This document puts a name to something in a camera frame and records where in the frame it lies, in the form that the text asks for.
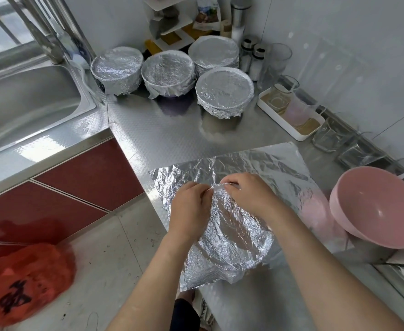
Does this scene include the person's left hand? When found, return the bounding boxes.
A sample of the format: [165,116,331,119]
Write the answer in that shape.
[167,181,214,247]

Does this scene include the person's right hand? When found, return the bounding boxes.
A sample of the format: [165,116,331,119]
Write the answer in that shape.
[220,173,286,221]

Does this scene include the stack of aluminium foil sheets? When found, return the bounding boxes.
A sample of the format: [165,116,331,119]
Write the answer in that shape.
[149,143,348,254]

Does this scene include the foil-covered bowl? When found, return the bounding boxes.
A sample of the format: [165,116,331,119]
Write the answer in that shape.
[195,67,256,120]
[179,179,286,292]
[141,50,196,100]
[90,46,145,97]

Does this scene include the pink bowl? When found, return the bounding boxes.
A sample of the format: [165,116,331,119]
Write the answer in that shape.
[329,166,404,250]

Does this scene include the foil-wrapped bowl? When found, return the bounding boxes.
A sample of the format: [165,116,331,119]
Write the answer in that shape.
[188,35,241,76]

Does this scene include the person's right forearm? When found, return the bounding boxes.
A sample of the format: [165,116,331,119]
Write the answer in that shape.
[267,203,404,331]

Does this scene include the person's left forearm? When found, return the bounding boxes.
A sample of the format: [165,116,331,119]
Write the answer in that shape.
[107,234,203,331]

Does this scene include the person's dark trousers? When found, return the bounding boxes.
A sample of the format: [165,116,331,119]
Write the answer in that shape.
[171,297,202,331]

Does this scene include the white rectangular tray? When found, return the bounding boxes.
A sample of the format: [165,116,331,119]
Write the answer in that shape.
[257,85,326,142]

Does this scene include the pink translucent cup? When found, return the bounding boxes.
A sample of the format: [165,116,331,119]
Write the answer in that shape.
[283,93,313,128]

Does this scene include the red kitchen cabinet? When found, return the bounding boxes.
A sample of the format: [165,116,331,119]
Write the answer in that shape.
[0,137,145,263]

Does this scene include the white shaker with black lid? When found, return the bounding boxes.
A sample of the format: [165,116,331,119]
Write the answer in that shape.
[249,43,266,82]
[239,39,254,73]

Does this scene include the tall white steel-capped bottle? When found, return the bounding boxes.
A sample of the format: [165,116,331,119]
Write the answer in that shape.
[230,0,253,46]

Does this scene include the red plastic bag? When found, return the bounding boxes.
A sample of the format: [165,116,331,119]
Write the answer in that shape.
[0,242,76,327]

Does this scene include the white dish brush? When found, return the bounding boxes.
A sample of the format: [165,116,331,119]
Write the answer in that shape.
[67,50,89,68]

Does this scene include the colourful snack packet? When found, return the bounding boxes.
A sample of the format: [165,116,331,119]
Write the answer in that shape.
[195,0,221,25]

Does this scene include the white corner shelf rack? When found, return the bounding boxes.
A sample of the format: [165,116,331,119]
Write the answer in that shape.
[145,0,224,49]

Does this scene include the stainless steel sink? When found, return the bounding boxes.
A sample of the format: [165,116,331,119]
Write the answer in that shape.
[0,58,110,197]

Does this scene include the steel faucet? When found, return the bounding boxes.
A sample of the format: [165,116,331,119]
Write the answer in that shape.
[5,0,65,64]

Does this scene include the metal window railing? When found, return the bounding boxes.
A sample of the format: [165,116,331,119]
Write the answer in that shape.
[0,3,30,56]

